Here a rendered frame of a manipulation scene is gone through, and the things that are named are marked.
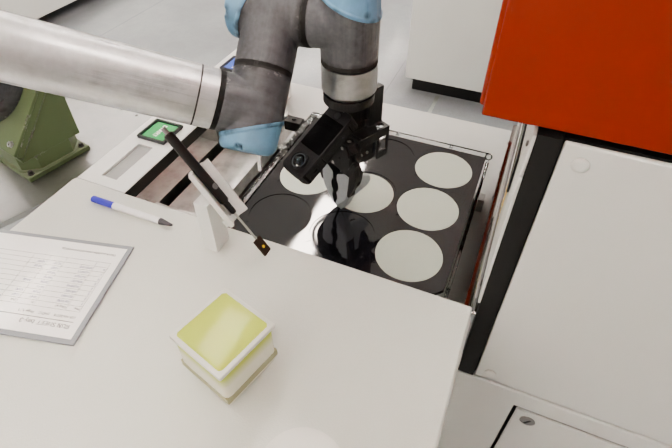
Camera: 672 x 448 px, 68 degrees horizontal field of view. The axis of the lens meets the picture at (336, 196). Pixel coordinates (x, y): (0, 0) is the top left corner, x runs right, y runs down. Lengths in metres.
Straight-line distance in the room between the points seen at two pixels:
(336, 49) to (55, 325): 0.46
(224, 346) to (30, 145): 0.72
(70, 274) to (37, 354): 0.11
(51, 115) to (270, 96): 0.60
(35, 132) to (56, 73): 0.51
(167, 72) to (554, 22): 0.40
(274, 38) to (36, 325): 0.44
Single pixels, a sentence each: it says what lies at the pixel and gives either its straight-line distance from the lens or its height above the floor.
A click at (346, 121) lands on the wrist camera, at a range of 0.68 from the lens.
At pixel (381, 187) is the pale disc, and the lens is 0.85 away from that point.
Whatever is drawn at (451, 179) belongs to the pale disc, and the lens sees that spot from 0.89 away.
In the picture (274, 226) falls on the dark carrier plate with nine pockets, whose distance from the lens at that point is 0.79.
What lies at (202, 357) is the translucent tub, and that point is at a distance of 0.51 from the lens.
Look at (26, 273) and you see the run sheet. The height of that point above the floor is 0.97.
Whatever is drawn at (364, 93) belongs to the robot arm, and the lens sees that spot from 0.66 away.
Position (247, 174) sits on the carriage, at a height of 0.88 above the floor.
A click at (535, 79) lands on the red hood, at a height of 1.27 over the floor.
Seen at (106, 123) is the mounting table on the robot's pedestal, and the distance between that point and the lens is 1.26.
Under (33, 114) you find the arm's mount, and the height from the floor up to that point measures 0.95.
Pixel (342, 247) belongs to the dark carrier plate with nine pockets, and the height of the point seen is 0.90.
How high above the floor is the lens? 1.46
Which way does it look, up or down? 43 degrees down
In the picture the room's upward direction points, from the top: straight up
